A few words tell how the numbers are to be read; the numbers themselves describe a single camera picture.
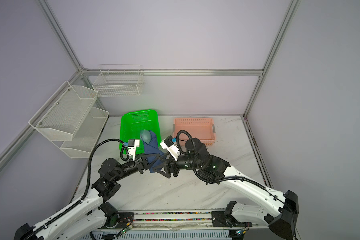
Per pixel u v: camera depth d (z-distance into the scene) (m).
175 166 0.55
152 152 0.63
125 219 0.74
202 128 1.14
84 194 0.51
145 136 0.62
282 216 0.38
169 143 0.54
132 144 0.60
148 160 0.62
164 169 0.54
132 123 1.14
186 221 0.75
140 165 0.58
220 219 0.73
